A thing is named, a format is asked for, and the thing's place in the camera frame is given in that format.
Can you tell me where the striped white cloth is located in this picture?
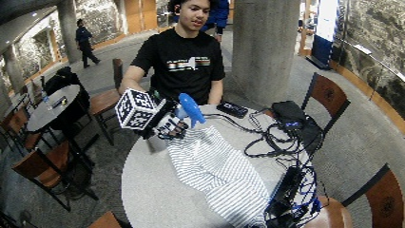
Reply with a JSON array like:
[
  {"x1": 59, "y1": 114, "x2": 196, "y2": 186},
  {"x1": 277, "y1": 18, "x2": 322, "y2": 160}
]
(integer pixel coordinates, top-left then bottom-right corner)
[{"x1": 164, "y1": 124, "x2": 270, "y2": 228}]

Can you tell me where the blue cable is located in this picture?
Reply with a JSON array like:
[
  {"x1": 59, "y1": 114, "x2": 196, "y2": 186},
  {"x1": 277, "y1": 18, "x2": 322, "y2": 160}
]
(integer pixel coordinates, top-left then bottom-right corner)
[{"x1": 265, "y1": 158, "x2": 324, "y2": 228}]

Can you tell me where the round grey side table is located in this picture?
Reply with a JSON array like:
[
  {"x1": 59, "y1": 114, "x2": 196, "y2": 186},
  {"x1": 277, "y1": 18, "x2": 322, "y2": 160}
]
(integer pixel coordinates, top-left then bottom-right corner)
[{"x1": 25, "y1": 84, "x2": 83, "y2": 133}]

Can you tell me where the black computer box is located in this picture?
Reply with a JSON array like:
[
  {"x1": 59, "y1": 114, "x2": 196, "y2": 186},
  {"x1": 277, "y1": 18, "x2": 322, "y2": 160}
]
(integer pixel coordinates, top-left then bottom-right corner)
[{"x1": 269, "y1": 100, "x2": 308, "y2": 131}]

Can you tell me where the white marker cube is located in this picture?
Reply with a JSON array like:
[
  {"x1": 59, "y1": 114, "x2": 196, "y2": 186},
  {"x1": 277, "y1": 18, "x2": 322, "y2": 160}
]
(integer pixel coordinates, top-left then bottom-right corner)
[{"x1": 113, "y1": 88, "x2": 160, "y2": 131}]

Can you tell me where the grey concrete pillar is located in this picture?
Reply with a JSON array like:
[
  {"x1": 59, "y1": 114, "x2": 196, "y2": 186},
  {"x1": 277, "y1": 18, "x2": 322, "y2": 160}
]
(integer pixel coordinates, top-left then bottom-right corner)
[
  {"x1": 56, "y1": 0, "x2": 83, "y2": 65},
  {"x1": 230, "y1": 0, "x2": 304, "y2": 108}
]

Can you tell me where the small black item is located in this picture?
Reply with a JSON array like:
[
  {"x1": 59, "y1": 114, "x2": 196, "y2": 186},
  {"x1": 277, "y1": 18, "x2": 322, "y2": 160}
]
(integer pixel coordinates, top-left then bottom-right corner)
[{"x1": 49, "y1": 95, "x2": 68, "y2": 109}]

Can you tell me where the black flat device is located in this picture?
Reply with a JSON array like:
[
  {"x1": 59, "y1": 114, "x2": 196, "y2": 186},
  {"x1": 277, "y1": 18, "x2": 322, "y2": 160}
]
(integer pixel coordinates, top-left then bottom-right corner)
[{"x1": 265, "y1": 165, "x2": 306, "y2": 219}]

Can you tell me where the black bag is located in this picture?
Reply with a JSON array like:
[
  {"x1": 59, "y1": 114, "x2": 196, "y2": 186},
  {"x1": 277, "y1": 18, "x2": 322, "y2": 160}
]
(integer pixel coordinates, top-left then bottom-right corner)
[{"x1": 41, "y1": 66, "x2": 92, "y2": 127}]

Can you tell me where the clear water bottle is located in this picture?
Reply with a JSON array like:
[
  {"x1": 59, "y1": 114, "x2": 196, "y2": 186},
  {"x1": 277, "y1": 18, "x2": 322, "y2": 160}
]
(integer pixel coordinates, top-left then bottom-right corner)
[{"x1": 40, "y1": 90, "x2": 53, "y2": 111}]

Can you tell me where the black phone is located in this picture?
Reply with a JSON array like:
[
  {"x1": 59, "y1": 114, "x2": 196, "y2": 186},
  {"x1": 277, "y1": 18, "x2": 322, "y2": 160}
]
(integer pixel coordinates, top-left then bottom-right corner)
[{"x1": 214, "y1": 101, "x2": 250, "y2": 120}]

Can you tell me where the the person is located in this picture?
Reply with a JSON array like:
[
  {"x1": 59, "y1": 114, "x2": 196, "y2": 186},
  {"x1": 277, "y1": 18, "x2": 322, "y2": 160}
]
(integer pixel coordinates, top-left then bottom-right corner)
[{"x1": 117, "y1": 0, "x2": 226, "y2": 106}]

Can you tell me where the blue and white banner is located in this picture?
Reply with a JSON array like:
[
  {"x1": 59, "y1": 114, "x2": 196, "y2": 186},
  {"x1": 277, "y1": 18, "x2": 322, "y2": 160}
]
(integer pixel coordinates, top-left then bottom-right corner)
[{"x1": 310, "y1": 0, "x2": 340, "y2": 69}]

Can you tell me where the wooden chair with black frame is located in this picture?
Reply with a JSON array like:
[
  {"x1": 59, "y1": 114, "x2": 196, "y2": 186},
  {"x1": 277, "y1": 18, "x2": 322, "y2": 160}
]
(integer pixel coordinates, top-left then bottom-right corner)
[
  {"x1": 11, "y1": 141, "x2": 101, "y2": 213},
  {"x1": 87, "y1": 210, "x2": 124, "y2": 228},
  {"x1": 314, "y1": 162, "x2": 405, "y2": 228},
  {"x1": 0, "y1": 94, "x2": 43, "y2": 154},
  {"x1": 88, "y1": 58, "x2": 127, "y2": 146},
  {"x1": 300, "y1": 71, "x2": 352, "y2": 136}
]

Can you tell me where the black cable tangle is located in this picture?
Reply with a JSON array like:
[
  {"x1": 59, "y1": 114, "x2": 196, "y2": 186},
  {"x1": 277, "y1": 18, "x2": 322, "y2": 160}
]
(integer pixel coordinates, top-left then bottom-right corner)
[{"x1": 214, "y1": 108, "x2": 326, "y2": 160}]

